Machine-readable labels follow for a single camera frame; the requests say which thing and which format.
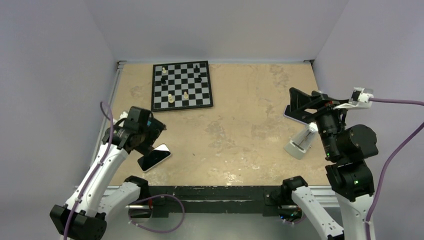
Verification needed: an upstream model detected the phone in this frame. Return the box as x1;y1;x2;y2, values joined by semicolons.
137;143;172;173
283;113;309;125

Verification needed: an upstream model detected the black white chessboard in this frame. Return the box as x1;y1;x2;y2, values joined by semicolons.
151;60;214;112

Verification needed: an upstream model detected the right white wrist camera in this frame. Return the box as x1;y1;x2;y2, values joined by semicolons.
334;87;374;110

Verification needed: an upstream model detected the white chess piece front left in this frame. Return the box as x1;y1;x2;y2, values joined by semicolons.
168;94;175;104

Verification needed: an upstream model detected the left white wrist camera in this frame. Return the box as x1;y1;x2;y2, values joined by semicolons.
113;111;128;124

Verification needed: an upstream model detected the phone in lilac case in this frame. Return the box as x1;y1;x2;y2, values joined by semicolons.
283;113;309;125

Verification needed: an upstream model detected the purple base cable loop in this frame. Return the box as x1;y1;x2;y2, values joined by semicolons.
127;194;186;235

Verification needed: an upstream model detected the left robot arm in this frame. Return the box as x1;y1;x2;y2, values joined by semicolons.
49;106;166;240

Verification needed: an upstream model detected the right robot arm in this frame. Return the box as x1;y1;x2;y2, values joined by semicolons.
279;87;379;240

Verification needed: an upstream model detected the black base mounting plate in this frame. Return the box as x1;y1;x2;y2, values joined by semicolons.
128;185;303;221

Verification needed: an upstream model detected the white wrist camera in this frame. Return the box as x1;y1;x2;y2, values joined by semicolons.
334;87;374;110
113;111;128;124

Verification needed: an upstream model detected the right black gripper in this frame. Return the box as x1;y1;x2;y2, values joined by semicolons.
289;85;352;157

